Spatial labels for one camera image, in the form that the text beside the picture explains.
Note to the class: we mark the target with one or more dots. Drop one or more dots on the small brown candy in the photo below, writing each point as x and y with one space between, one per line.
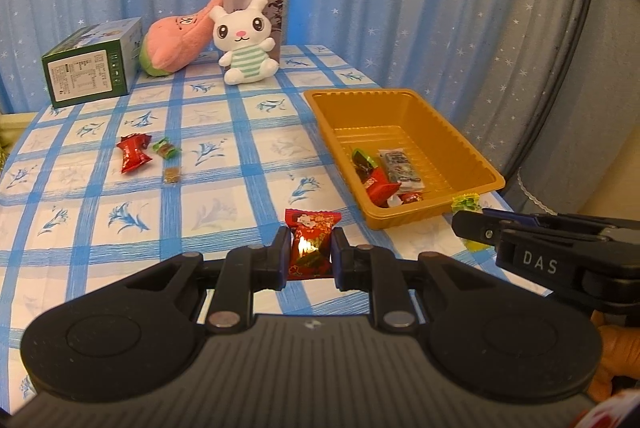
171 175

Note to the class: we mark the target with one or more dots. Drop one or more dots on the red snack packet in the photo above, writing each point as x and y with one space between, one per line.
134 153
380 188

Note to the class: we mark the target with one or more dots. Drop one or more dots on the grey lace-trimmed cloth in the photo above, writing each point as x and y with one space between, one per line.
600 83

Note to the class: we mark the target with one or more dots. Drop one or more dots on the orange plastic tray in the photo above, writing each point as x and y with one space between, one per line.
350 118

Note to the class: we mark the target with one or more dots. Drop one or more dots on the red patterned candy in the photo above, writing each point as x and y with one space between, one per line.
310 238

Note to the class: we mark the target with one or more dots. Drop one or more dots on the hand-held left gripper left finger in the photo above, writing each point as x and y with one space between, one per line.
272 260

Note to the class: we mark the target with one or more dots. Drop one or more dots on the yellow green candy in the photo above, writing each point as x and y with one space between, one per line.
465 200

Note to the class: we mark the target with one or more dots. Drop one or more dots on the brown cardboard box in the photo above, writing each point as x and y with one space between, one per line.
276 16

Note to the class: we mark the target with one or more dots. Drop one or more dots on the green cardboard box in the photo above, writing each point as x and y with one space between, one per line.
85 73

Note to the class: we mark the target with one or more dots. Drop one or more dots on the green dark candy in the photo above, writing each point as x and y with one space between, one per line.
362 161

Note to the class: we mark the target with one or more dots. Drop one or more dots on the small red candy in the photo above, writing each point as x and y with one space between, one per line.
412 197

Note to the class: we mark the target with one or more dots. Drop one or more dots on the blue checkered tablecloth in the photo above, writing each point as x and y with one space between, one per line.
225 198

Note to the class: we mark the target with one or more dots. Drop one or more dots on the green orange candy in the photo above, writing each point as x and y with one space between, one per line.
166 149

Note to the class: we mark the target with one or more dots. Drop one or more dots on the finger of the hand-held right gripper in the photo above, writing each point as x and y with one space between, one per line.
515 217
477 226

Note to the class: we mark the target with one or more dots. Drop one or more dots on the white rabbit plush toy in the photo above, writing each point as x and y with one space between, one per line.
245 53

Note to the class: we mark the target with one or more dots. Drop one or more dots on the pink plush toy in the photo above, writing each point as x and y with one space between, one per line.
172 41

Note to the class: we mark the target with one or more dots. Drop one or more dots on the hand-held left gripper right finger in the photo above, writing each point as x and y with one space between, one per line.
337 258

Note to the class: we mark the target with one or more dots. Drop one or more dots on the red white printed clothing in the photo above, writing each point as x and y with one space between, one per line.
615 415

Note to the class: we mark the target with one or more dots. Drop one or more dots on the person's right hand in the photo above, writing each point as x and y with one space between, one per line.
622 353

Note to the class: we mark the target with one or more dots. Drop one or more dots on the white grey snack packet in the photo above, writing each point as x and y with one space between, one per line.
400 168

